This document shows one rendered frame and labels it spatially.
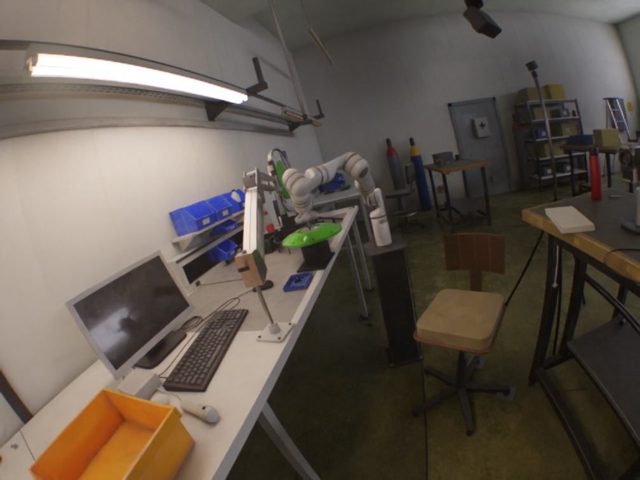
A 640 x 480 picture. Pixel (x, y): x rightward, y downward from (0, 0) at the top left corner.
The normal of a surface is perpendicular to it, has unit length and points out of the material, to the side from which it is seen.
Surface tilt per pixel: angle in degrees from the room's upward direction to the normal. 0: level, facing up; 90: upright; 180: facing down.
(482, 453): 0
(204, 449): 0
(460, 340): 90
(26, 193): 90
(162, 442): 90
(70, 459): 86
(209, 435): 0
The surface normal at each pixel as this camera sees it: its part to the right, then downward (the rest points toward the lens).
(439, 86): -0.23, 0.32
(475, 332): -0.26, -0.93
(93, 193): 0.94, -0.18
